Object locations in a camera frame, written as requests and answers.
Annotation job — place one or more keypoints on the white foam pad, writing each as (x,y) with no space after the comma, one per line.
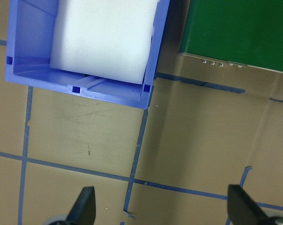
(104,42)

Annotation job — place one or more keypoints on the green conveyor belt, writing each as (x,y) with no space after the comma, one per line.
(237,28)

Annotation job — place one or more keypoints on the blue plastic storage bin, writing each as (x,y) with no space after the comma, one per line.
(31,35)

